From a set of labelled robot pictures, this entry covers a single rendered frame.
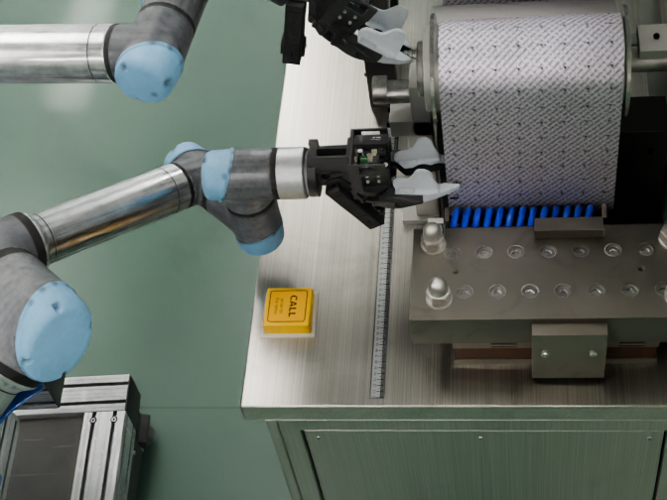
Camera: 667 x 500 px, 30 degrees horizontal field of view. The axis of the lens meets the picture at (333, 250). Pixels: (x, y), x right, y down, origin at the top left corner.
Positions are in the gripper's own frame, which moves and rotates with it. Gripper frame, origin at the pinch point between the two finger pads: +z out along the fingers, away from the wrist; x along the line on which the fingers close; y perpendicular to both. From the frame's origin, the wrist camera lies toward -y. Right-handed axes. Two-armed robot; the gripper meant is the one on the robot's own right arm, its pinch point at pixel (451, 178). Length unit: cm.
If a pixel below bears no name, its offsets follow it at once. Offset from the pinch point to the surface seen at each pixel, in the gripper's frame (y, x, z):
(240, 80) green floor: -109, 132, -67
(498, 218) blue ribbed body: -5.1, -3.5, 6.5
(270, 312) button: -16.6, -11.3, -27.8
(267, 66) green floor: -109, 137, -60
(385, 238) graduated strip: -19.0, 4.1, -11.4
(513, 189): -2.5, -0.5, 8.7
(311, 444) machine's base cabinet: -30.9, -25.9, -22.5
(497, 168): 2.4, -0.5, 6.6
